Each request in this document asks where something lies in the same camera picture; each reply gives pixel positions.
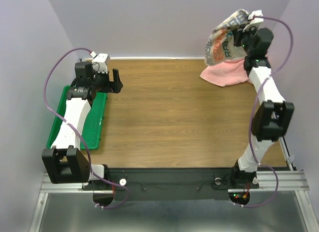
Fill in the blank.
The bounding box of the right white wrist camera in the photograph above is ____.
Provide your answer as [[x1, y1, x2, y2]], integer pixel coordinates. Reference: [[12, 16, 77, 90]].
[[243, 10, 264, 32]]

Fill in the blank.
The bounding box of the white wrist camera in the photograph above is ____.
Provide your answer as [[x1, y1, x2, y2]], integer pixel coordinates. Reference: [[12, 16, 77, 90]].
[[243, 10, 264, 32], [90, 51, 110, 74]]

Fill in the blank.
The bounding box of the green plastic tray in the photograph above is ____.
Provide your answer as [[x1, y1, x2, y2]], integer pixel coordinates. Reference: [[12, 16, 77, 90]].
[[46, 92, 108, 150]]

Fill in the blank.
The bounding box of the purple cable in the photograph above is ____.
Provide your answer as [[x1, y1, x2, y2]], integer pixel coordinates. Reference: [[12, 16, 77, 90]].
[[43, 47, 130, 210], [233, 16, 295, 208]]

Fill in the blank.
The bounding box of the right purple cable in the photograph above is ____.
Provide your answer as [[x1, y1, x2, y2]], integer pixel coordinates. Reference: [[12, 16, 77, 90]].
[[233, 16, 295, 208]]

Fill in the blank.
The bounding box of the pink towel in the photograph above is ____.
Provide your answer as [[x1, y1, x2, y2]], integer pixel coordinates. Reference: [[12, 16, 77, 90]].
[[200, 58, 252, 87]]

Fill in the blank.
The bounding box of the rabbit print towel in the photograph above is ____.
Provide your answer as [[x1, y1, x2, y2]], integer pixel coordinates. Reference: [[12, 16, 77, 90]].
[[204, 9, 250, 66]]

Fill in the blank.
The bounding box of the aluminium frame rail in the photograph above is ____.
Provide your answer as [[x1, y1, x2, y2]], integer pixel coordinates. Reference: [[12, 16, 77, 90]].
[[29, 142, 311, 232]]

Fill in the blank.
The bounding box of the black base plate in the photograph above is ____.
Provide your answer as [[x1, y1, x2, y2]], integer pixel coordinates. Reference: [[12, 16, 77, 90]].
[[82, 168, 259, 201]]

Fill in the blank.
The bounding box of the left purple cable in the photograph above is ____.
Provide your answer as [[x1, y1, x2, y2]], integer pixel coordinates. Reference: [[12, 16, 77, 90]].
[[43, 47, 130, 210]]

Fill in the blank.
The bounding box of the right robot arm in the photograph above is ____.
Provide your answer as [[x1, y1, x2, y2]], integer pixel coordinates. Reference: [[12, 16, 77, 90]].
[[229, 28, 295, 187]]

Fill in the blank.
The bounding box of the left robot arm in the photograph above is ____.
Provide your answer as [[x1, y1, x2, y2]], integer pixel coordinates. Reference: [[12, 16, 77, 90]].
[[42, 61, 123, 189]]

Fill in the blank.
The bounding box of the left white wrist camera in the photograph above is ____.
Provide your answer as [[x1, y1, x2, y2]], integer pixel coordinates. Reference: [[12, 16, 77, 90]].
[[90, 51, 110, 74]]

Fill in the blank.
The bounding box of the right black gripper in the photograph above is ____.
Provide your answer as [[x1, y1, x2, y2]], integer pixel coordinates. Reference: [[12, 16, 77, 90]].
[[232, 23, 256, 56]]

